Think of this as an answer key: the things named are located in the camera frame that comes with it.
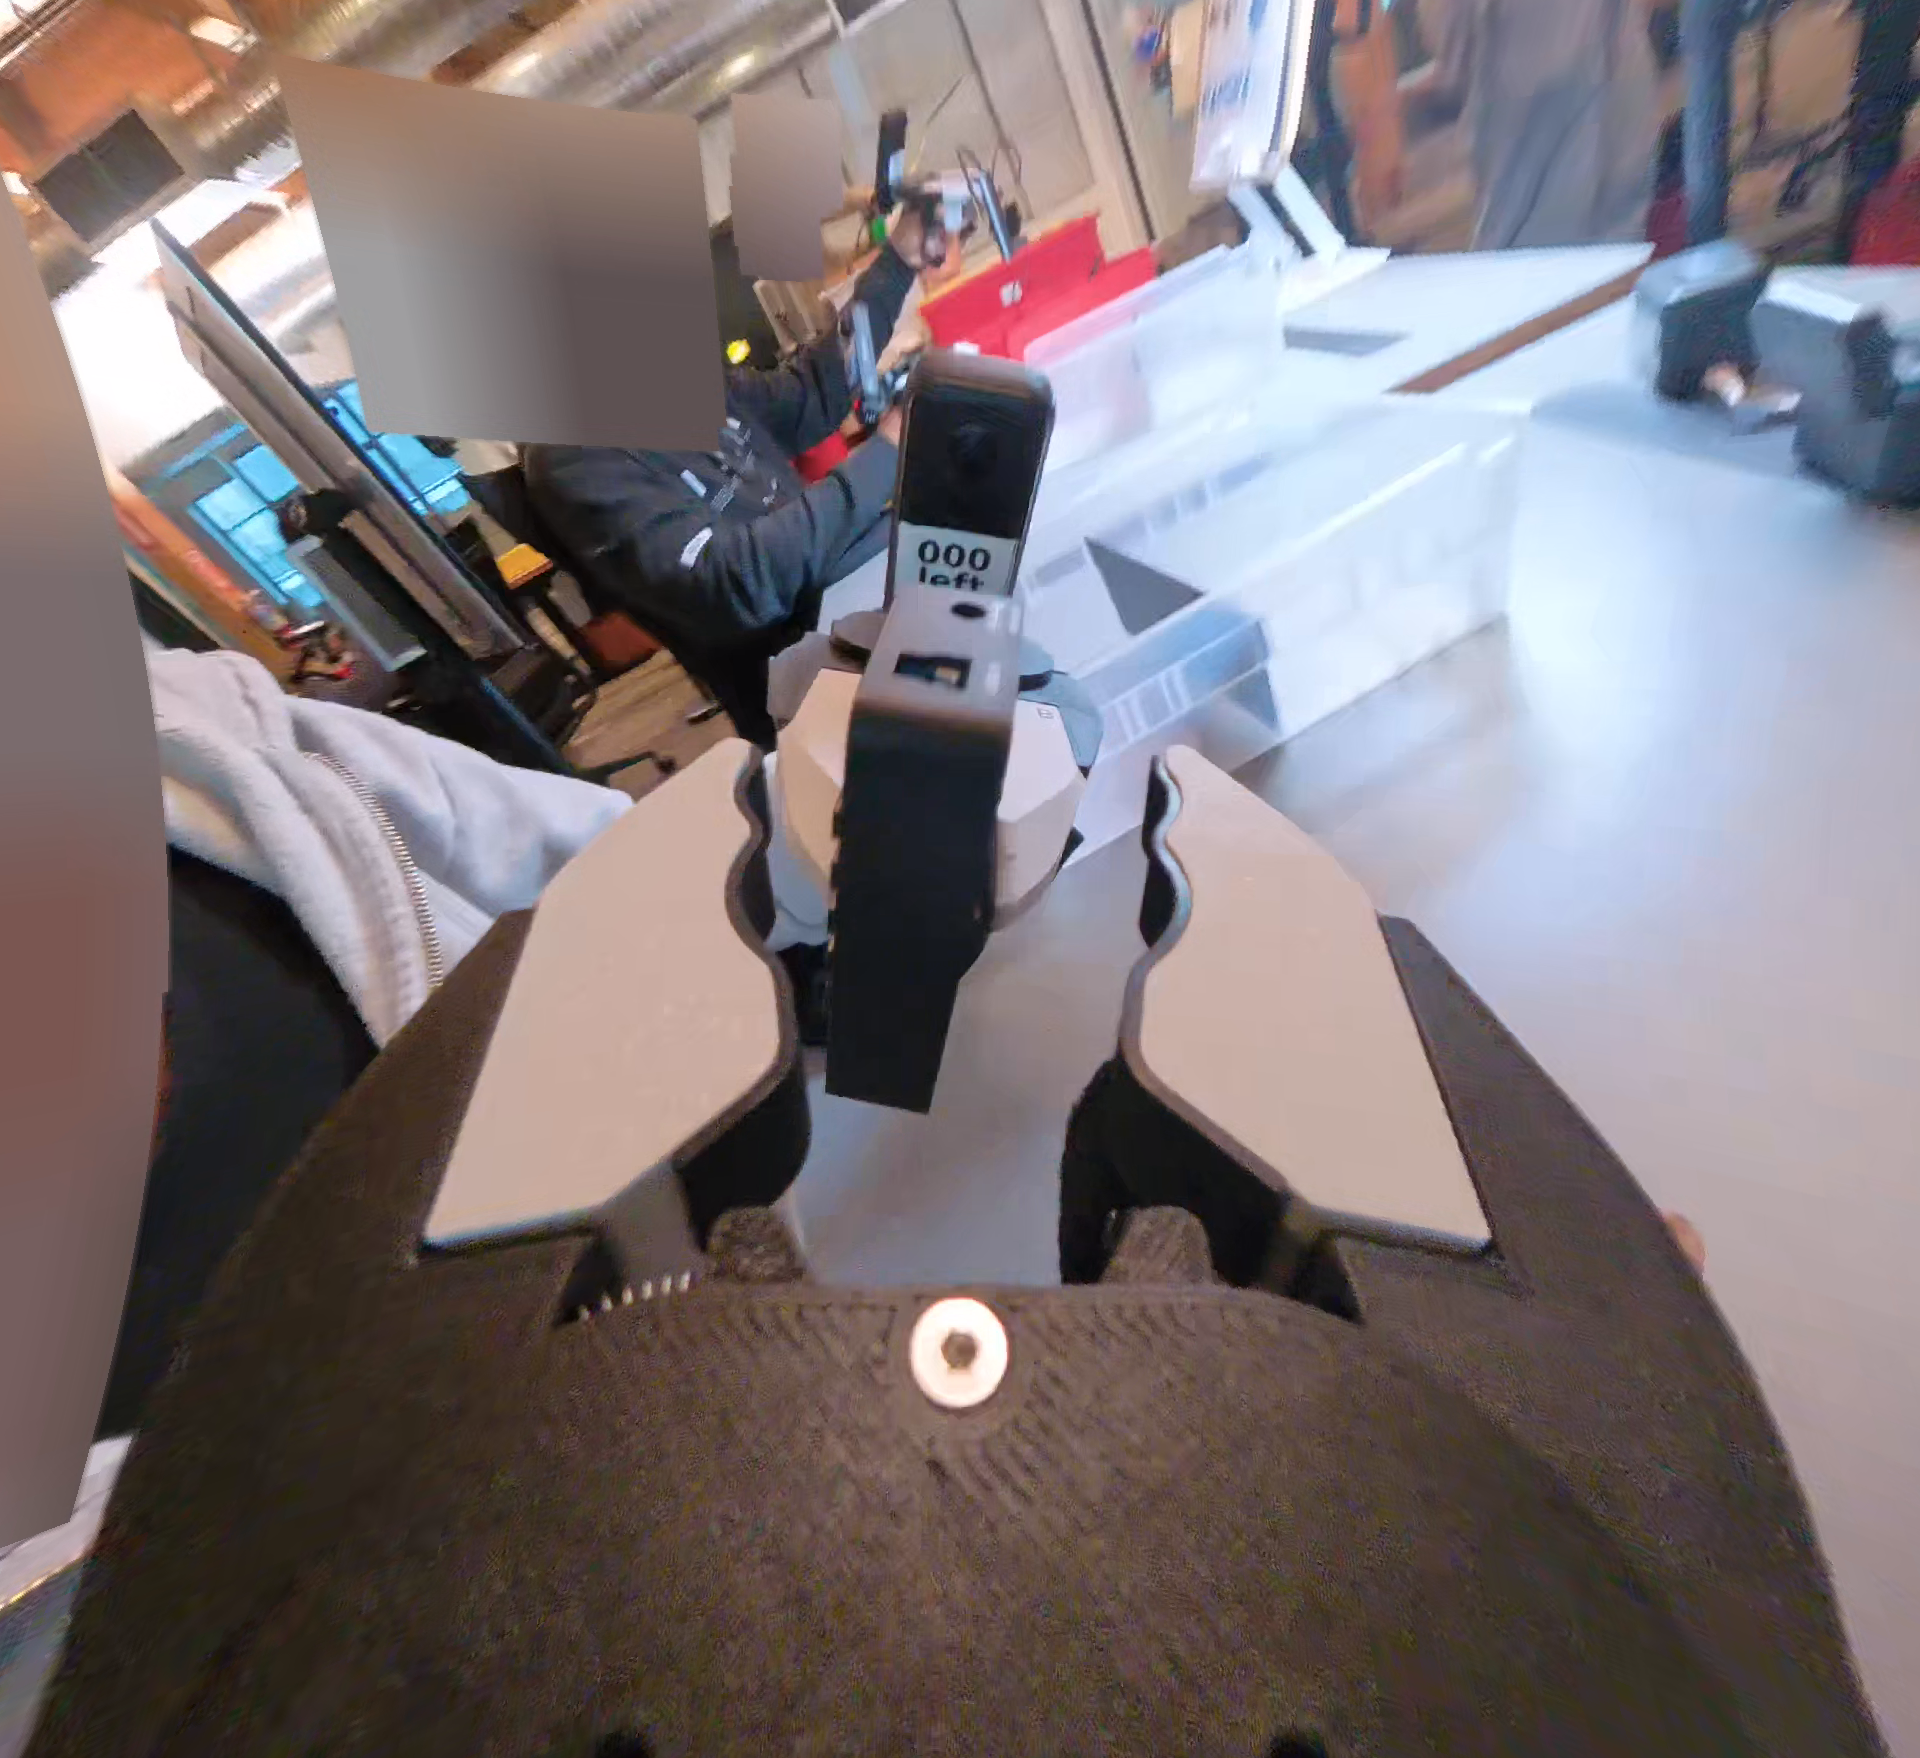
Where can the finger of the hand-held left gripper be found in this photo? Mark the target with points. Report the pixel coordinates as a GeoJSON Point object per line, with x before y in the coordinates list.
{"type": "Point", "coordinates": [803, 799]}
{"type": "Point", "coordinates": [1035, 813]}

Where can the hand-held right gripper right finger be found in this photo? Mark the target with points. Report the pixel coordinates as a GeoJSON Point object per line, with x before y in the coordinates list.
{"type": "Point", "coordinates": [1290, 1010]}

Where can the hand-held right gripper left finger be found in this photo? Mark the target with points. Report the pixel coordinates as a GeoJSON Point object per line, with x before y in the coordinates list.
{"type": "Point", "coordinates": [630, 993]}

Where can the black usb hub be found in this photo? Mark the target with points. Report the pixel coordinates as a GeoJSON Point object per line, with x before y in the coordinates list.
{"type": "Point", "coordinates": [916, 889]}

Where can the red plastic bin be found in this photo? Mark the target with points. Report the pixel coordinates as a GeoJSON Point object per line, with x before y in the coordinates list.
{"type": "Point", "coordinates": [1035, 290]}

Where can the person's grey hoodie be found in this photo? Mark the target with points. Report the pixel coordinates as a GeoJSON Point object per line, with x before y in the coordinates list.
{"type": "Point", "coordinates": [376, 830]}

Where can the clear plastic bin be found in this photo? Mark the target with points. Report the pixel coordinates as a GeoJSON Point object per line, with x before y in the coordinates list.
{"type": "Point", "coordinates": [1290, 513]}

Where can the white stand base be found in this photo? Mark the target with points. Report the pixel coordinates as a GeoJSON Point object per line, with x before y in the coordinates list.
{"type": "Point", "coordinates": [1305, 229]}

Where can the printed instruction sheet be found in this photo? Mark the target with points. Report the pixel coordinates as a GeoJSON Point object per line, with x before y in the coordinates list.
{"type": "Point", "coordinates": [1253, 4]}

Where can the tilted flat display panel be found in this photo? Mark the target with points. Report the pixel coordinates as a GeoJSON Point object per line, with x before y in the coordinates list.
{"type": "Point", "coordinates": [330, 439]}

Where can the grey battery charger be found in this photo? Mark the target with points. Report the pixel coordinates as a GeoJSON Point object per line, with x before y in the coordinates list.
{"type": "Point", "coordinates": [1852, 379]}
{"type": "Point", "coordinates": [1703, 320]}

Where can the black tripod pole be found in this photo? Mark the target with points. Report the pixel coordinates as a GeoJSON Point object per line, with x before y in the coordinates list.
{"type": "Point", "coordinates": [1707, 33]}

